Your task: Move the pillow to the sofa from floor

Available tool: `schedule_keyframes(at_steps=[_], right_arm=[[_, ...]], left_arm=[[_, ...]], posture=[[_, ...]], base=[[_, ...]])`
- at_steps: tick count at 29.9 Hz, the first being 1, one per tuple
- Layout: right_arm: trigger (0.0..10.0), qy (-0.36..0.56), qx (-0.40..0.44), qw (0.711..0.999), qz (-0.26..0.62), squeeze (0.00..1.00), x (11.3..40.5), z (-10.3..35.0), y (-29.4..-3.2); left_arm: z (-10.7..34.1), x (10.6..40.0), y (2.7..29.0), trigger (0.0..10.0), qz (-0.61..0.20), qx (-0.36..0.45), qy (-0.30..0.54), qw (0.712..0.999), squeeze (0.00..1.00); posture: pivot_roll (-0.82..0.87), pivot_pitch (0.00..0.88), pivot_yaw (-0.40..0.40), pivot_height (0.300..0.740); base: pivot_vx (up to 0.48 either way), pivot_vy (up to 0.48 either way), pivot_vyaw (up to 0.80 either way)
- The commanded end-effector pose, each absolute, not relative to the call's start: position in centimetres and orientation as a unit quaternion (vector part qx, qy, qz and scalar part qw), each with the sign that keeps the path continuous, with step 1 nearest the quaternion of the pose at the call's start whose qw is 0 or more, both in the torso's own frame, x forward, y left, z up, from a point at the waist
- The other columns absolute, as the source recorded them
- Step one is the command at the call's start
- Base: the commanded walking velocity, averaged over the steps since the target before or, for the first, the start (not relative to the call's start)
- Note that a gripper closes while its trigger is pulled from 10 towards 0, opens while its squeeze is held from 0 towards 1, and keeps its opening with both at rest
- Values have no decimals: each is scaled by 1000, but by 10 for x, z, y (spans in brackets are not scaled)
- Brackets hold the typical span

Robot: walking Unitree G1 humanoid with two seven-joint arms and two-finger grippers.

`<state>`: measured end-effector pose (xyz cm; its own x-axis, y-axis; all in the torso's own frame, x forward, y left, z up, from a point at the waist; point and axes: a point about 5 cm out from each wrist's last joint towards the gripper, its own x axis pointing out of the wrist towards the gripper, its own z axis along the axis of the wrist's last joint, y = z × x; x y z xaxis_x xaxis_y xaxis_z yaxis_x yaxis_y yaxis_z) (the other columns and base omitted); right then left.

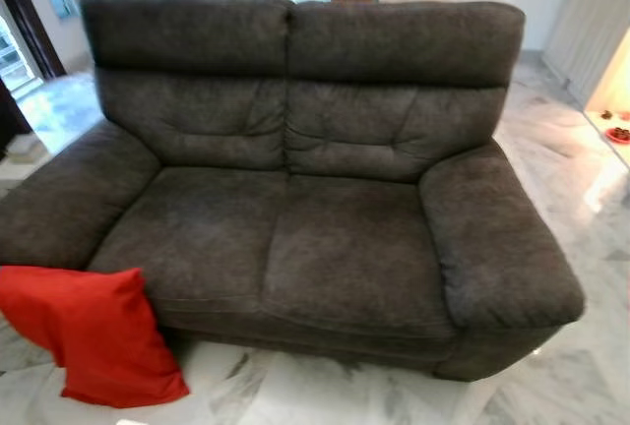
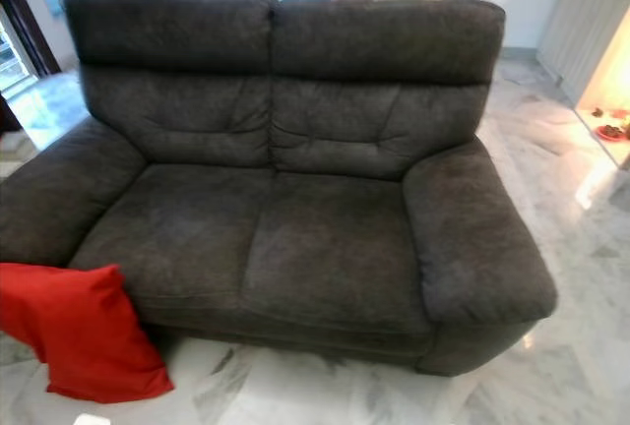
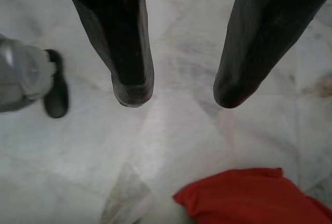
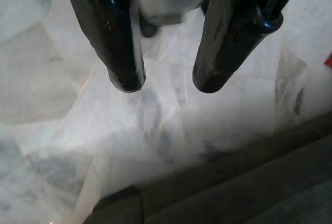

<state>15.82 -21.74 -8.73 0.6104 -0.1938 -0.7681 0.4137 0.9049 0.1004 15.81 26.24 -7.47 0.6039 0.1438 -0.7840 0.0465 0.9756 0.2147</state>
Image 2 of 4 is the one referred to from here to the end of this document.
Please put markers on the dark wooden door frame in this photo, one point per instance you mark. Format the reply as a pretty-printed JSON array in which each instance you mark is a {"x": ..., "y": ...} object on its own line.
[{"x": 28, "y": 22}]

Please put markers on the white folding door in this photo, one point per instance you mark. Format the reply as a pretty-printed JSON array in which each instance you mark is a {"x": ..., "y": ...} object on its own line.
[{"x": 581, "y": 22}]

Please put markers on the red pillow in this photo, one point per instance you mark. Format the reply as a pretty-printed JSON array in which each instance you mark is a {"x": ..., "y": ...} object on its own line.
[{"x": 89, "y": 332}]

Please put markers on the small red bowl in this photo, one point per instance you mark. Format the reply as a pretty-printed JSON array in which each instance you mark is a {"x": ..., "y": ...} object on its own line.
[{"x": 610, "y": 133}]

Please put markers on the dark grey fabric two-seat sofa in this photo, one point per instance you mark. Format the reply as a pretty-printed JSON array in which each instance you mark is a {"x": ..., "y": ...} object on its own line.
[{"x": 305, "y": 228}]

